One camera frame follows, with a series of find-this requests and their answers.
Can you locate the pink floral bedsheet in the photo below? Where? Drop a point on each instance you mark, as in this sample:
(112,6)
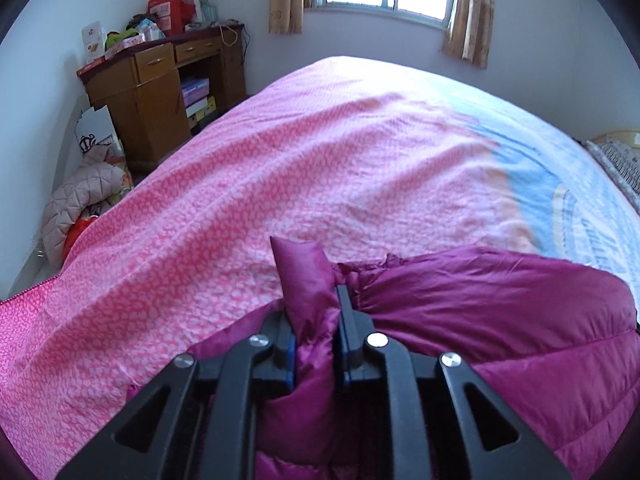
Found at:
(250,185)

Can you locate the beige bed headboard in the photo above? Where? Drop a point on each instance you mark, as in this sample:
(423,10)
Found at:
(620,137)

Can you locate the red cloth item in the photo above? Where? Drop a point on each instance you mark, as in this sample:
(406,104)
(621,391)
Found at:
(80,235)

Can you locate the pale pink quilted garment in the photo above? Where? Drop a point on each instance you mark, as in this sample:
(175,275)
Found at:
(85,185)

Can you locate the white printed box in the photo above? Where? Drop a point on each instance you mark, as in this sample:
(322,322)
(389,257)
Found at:
(93,40)

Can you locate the blue patterned bedsheet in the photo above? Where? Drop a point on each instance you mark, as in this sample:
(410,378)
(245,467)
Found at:
(575,200)

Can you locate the patterned grey pillow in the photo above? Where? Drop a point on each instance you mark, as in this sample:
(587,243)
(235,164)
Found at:
(617,170)

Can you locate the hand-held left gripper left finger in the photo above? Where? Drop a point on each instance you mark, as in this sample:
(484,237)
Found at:
(290,367)

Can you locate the wooden desk with drawers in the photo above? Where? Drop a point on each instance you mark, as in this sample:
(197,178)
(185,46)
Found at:
(150,100)

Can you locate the white paper bag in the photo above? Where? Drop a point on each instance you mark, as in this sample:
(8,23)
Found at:
(97,127)

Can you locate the red cardboard box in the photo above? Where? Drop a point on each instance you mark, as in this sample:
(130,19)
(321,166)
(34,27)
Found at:
(167,10)

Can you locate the magenta puffer jacket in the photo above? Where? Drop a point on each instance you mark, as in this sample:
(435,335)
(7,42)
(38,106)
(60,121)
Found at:
(500,310)

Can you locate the green plastic item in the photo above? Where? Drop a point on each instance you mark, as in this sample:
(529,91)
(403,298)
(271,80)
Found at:
(120,39)

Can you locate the purple blue box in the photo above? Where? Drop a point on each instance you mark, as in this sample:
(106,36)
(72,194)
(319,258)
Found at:
(195,91)

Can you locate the flat pink box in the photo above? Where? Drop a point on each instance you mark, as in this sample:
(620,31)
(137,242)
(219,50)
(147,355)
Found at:
(125,46)

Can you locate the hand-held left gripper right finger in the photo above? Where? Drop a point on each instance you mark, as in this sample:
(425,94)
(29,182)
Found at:
(342,360)

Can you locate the light blue packet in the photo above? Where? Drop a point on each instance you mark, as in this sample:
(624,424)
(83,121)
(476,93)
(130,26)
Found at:
(150,29)

